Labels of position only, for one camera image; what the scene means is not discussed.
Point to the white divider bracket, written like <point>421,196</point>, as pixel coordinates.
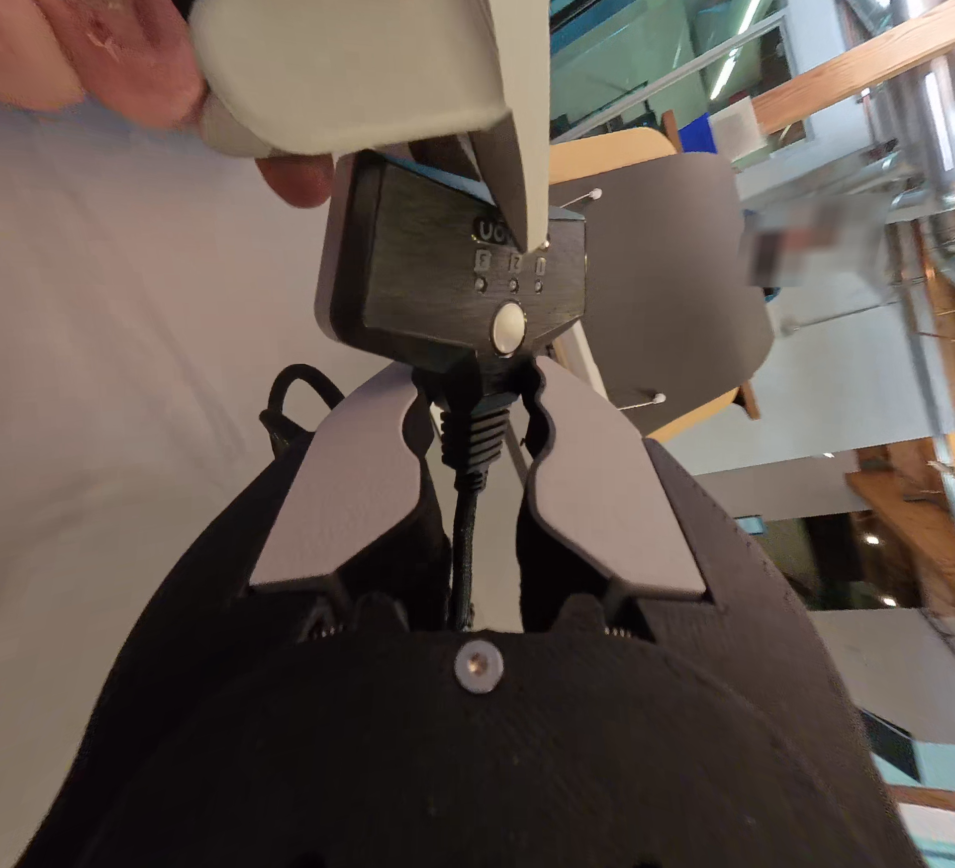
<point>586,361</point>

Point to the dark desk divider wooden edge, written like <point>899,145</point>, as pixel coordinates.
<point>671,271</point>

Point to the person's left hand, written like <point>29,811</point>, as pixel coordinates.
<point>89,25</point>

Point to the wooden ceiling beam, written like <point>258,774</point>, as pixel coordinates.
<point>843,74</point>

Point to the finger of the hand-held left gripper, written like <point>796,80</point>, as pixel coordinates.
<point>522,62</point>

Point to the silver-backed switch box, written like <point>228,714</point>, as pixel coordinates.
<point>425,286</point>

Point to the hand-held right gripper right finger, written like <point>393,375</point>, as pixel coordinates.
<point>612,510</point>

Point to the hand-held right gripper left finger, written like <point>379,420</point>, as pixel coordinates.
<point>351,495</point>

